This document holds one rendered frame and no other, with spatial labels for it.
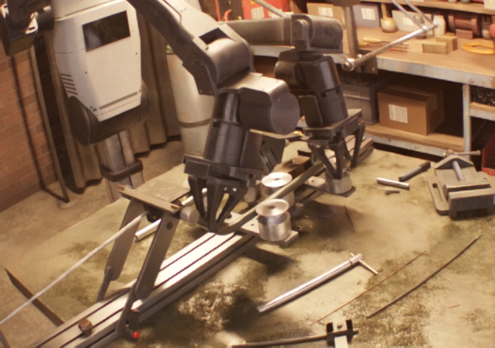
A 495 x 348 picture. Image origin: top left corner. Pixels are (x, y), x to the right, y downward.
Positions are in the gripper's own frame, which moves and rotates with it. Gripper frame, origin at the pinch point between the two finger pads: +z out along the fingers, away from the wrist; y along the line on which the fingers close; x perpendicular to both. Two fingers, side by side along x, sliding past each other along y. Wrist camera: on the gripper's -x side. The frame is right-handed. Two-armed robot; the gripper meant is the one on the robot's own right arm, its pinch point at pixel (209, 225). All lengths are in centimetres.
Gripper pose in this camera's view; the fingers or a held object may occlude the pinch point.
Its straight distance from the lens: 80.7
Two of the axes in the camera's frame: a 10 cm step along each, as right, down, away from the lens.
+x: -6.6, -1.0, -7.5
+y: -7.3, -1.8, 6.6
